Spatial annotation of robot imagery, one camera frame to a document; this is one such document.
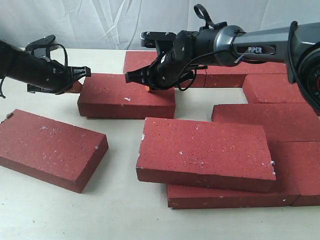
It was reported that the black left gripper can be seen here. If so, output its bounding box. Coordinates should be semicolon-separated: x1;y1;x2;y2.
24;54;91;95

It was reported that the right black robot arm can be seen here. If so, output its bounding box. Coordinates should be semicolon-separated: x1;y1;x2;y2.
124;4;320;110

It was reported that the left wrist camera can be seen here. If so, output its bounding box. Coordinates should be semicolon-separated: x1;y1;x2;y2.
25;34;56;59

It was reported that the second row right brick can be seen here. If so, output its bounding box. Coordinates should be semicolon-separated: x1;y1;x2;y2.
242;74;306;104

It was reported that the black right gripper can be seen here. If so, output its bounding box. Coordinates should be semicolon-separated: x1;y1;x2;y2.
124;47;208;92

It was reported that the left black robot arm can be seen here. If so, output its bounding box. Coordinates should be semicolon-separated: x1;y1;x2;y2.
0;34;92;95

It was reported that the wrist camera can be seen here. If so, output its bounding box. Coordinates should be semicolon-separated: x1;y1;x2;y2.
140;31;176;54
25;34;56;59

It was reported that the third row red brick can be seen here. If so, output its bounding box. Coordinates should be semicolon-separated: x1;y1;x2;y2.
211;103;320;142

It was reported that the chipped top brick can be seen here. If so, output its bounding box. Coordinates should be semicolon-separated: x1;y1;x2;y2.
136;117;277;193

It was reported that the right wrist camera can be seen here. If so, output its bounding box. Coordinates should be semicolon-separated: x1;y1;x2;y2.
140;31;176;54

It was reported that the white backdrop cloth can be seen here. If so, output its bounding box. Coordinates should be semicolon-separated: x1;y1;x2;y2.
0;0;320;50

